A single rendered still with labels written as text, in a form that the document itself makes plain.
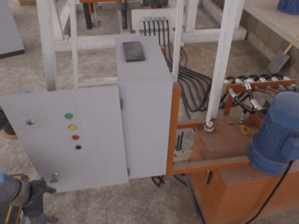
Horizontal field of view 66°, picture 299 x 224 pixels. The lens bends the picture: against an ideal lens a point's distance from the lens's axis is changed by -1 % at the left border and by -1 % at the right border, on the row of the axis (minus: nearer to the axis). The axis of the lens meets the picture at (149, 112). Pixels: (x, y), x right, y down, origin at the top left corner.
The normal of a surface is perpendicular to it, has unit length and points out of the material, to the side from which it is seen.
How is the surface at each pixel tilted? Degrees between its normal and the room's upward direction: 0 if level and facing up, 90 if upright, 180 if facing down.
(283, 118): 90
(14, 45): 90
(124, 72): 0
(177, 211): 0
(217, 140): 0
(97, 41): 90
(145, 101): 90
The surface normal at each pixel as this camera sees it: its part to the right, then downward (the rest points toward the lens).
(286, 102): 0.00, -0.75
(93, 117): 0.16, 0.65
